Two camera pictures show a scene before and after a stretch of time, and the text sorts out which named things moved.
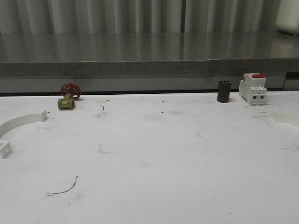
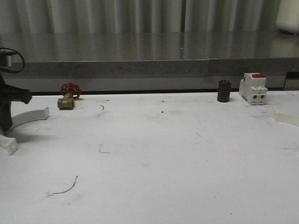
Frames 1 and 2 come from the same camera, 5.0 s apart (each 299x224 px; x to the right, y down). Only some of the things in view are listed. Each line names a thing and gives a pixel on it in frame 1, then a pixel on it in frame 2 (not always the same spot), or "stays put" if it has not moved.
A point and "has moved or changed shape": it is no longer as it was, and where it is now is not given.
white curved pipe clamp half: x=5 y=149 has moved or changed shape
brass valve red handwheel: x=72 y=92 stays put
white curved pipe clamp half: x=292 y=119 stays put
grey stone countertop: x=148 y=54 stays put
